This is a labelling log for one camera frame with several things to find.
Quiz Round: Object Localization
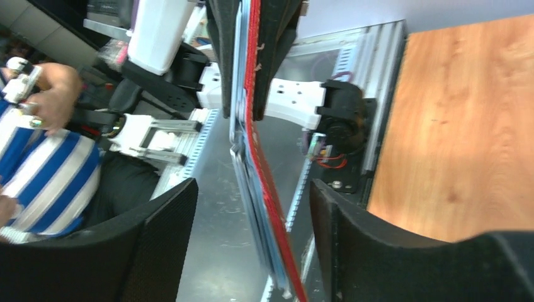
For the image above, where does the red leather card holder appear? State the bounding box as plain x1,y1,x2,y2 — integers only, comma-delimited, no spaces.
243,1,308,301

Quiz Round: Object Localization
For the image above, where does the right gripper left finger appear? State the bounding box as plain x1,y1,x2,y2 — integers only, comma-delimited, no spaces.
1,178,198,301

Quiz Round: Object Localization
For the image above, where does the operator hand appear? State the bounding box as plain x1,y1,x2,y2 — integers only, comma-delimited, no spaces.
28,63,82,135

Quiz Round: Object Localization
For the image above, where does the person in striped shirt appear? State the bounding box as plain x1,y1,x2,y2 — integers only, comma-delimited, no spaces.
0,62,161,247

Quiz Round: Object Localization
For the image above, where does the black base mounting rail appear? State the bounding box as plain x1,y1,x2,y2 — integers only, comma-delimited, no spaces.
315,20,406,208

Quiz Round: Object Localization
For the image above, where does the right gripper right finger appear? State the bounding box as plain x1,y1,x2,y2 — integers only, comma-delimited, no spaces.
309,179,533,301

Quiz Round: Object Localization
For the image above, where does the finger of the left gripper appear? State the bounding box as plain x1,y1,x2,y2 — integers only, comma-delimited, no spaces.
206,0,239,118
253,0,302,121

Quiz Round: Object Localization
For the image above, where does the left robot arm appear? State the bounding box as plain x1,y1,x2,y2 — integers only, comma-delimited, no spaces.
122,1,369,154

